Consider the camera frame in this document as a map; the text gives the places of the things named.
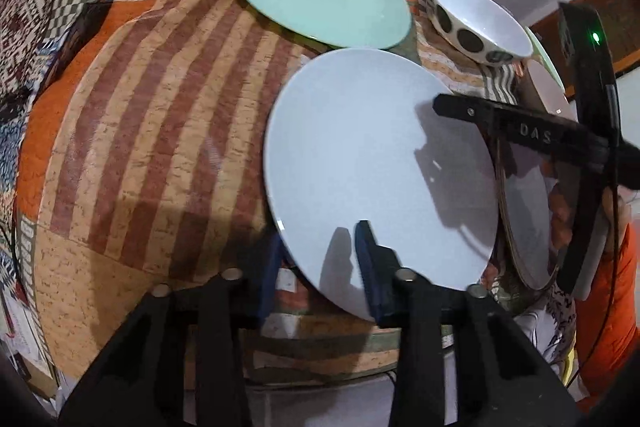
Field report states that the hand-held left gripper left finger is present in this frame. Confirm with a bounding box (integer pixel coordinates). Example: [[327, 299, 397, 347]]
[[57, 232, 286, 427]]

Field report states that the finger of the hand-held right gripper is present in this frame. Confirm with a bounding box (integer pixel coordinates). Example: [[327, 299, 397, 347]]
[[432, 93, 623, 160]]

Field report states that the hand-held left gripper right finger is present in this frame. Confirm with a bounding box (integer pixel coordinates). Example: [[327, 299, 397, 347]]
[[354, 219, 583, 427]]

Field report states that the white bowl with black dots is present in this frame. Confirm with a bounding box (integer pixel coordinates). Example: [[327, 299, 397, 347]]
[[430, 0, 535, 66]]

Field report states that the large white plate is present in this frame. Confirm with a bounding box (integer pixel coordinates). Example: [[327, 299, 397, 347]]
[[263, 48, 501, 323]]

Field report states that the person's right hand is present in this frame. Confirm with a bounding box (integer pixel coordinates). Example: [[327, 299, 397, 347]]
[[547, 179, 583, 258]]

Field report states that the pale pink dish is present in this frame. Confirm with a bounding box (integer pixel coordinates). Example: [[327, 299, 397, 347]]
[[522, 58, 581, 124]]

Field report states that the wooden door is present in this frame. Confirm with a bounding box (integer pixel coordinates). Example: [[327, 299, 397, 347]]
[[525, 0, 640, 80]]

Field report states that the floral patterned cloth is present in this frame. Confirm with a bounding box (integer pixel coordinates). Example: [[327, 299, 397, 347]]
[[515, 279, 578, 383]]

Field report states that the striped patchwork blanket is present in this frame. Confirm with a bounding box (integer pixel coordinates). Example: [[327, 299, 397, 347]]
[[15, 0, 526, 390]]

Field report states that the checkered patterned quilt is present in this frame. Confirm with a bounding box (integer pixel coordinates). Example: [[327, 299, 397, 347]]
[[0, 0, 241, 358]]

